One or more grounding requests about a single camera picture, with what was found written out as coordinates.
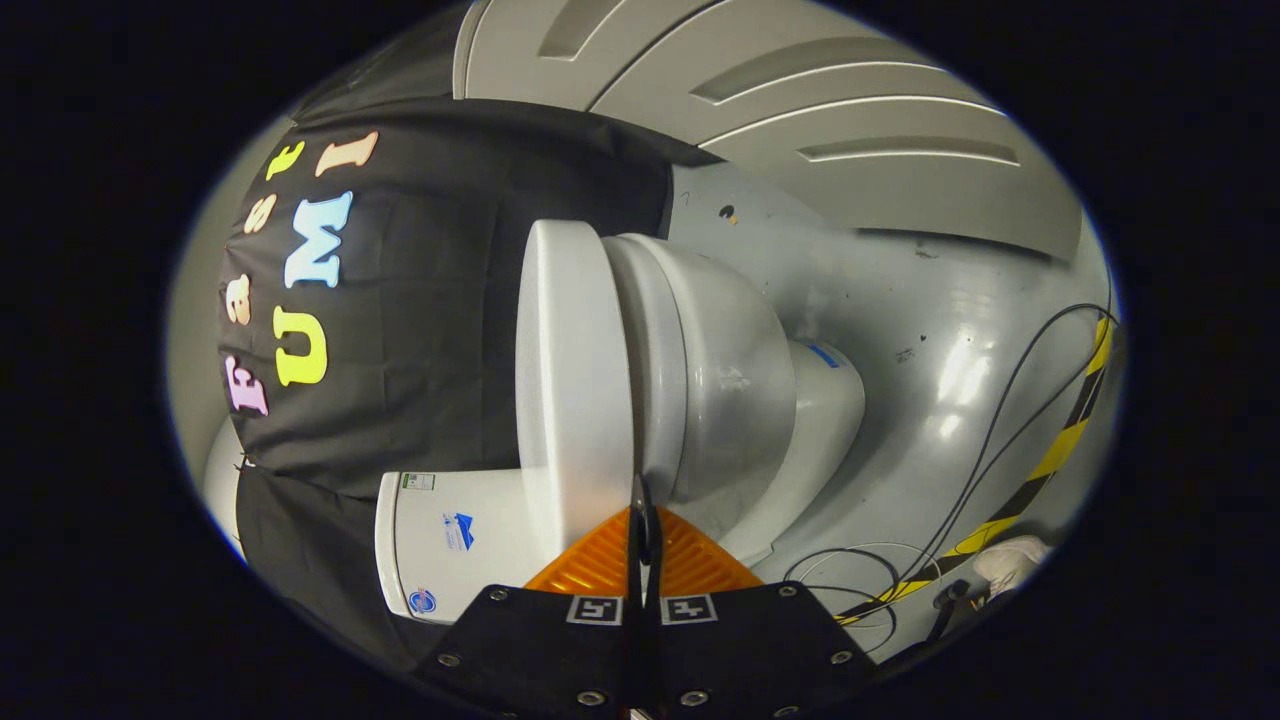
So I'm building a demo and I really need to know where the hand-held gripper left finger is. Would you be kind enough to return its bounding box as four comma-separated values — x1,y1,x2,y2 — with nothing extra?
415,478,647,720

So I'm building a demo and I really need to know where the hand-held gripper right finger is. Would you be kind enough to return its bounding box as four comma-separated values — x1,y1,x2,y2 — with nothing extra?
644,478,877,720

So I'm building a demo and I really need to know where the white toilet lid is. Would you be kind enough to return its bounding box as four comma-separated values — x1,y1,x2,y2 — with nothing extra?
514,220,637,563

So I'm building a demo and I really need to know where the white ceramic toilet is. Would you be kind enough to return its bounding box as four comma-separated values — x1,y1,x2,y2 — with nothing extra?
375,232,867,626

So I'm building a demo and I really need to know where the white shoe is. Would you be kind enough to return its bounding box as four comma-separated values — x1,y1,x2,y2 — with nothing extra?
973,535,1053,598

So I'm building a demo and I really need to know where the black backdrop cloth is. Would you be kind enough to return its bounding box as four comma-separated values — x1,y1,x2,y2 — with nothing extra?
218,10,721,673

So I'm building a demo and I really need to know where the white drawer cabinet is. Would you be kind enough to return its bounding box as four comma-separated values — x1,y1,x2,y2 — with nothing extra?
452,0,1087,264

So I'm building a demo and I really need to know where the looped black cable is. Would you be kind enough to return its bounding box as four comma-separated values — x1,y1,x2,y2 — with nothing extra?
780,545,903,657

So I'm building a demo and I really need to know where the long black cable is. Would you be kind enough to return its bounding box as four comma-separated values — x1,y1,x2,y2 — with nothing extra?
905,303,1117,583

